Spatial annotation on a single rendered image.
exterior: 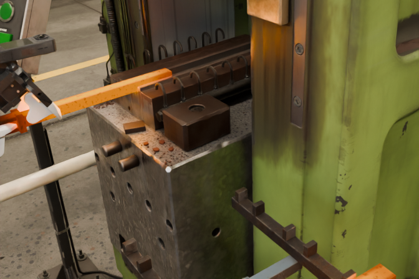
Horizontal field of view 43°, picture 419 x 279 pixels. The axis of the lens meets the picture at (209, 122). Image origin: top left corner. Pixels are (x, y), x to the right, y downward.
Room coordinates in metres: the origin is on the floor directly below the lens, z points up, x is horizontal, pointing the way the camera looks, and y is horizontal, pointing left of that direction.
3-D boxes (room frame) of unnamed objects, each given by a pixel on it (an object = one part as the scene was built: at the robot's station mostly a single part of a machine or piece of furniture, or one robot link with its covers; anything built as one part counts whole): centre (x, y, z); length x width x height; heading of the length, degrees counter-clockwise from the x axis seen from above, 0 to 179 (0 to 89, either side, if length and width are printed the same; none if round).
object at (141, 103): (1.20, 0.00, 0.96); 0.42 x 0.20 x 0.09; 125
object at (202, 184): (1.16, -0.04, 0.69); 0.56 x 0.38 x 0.45; 125
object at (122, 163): (0.94, 0.18, 0.87); 0.04 x 0.03 x 0.03; 125
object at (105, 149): (1.01, 0.22, 0.87); 0.04 x 0.03 x 0.03; 125
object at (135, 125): (1.01, 0.16, 0.92); 0.04 x 0.03 x 0.01; 104
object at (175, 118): (0.97, 0.02, 0.95); 0.12 x 0.08 x 0.06; 125
